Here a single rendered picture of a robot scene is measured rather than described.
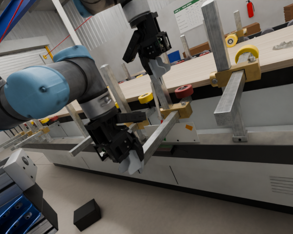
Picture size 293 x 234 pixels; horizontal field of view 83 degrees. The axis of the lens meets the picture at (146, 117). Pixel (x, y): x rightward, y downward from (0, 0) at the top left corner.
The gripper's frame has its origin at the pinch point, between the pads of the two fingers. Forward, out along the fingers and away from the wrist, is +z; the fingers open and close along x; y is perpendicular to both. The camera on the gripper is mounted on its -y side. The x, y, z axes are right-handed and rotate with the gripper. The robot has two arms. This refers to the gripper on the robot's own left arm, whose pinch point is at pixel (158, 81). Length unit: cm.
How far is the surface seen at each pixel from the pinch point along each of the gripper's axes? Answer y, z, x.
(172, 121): 0.1, 15.9, -1.0
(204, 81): 6.5, 11.1, 25.9
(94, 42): -723, -165, 644
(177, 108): 0.4, 13.5, 5.5
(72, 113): -80, 6, 7
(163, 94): -4.1, 7.0, 6.1
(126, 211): -79, 101, 1
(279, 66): 33.0, 12.3, 25.9
